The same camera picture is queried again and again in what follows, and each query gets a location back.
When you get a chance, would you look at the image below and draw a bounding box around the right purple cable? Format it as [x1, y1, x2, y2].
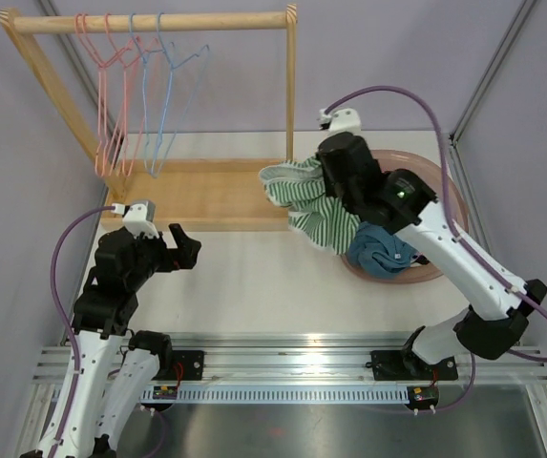
[327, 85, 547, 416]

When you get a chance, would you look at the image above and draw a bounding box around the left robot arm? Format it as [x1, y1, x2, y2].
[27, 223, 201, 457]

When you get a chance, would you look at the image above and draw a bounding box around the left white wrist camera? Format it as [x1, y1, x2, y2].
[112, 199, 160, 239]

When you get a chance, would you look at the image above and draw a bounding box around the right aluminium frame post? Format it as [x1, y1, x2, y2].
[449, 0, 539, 144]

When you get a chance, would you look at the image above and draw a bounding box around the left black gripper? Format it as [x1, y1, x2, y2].
[126, 222, 200, 290]

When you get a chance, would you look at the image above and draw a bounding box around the aluminium frame post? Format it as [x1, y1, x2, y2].
[449, 0, 539, 144]
[33, 0, 99, 115]

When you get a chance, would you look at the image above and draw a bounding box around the pink wire hanger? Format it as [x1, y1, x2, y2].
[74, 12, 133, 177]

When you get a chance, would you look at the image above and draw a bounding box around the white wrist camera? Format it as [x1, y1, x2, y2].
[112, 199, 160, 239]
[318, 108, 362, 136]

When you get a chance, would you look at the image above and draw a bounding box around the white slotted cable duct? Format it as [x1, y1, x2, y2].
[48, 385, 412, 405]

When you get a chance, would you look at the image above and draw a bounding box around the purple cable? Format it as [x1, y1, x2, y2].
[327, 85, 547, 416]
[38, 204, 179, 457]

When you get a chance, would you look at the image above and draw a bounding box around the green white striped tank top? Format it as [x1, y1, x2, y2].
[259, 156, 359, 255]

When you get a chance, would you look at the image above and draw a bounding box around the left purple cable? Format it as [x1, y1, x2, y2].
[38, 204, 179, 457]

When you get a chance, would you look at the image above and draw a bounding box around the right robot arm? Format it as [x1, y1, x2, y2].
[316, 132, 547, 380]

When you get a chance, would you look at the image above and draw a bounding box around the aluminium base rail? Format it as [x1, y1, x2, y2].
[32, 332, 547, 385]

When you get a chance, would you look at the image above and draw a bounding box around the blue tank top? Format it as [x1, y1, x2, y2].
[345, 222, 417, 280]

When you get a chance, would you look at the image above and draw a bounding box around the wooden clothes rack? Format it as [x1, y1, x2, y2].
[0, 4, 298, 232]

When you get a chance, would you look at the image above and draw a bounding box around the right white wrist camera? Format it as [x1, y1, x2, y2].
[318, 108, 362, 136]

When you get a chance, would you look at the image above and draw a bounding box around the blue hanger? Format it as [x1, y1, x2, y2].
[148, 11, 211, 180]
[129, 12, 175, 178]

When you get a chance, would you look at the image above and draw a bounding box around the left aluminium frame post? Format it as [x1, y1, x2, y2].
[33, 0, 99, 115]

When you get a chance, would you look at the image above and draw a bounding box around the pink plastic basin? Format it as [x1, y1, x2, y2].
[341, 149, 469, 284]

